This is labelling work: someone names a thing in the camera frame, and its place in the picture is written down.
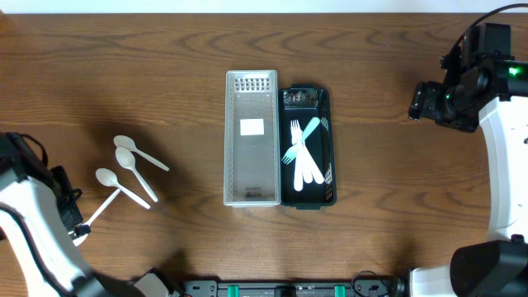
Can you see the clear perforated plastic basket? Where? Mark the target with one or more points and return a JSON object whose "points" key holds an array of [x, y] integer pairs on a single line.
{"points": [[252, 171]]}

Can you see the white plastic spoon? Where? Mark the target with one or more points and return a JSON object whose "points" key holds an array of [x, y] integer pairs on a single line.
{"points": [[108, 178], [102, 207], [127, 160], [127, 143]]}

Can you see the black aluminium mounting rail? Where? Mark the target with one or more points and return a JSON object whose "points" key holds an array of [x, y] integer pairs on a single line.
{"points": [[363, 284]]}

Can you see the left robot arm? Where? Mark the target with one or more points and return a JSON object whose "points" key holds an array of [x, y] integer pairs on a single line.
{"points": [[39, 217]]}

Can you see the white plastic fork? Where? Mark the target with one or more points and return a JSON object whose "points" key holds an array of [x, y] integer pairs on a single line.
{"points": [[298, 177], [306, 177], [312, 168]]}

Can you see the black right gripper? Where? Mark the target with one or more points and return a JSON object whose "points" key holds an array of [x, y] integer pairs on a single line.
{"points": [[418, 101]]}

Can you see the black perforated plastic basket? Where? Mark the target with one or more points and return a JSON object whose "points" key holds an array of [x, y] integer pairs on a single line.
{"points": [[302, 102]]}

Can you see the light blue plastic fork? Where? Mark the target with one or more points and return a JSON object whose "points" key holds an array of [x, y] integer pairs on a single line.
{"points": [[290, 154]]}

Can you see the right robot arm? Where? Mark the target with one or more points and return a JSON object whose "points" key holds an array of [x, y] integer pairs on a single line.
{"points": [[491, 95]]}

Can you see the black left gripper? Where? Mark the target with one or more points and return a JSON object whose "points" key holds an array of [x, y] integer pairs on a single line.
{"points": [[68, 202]]}

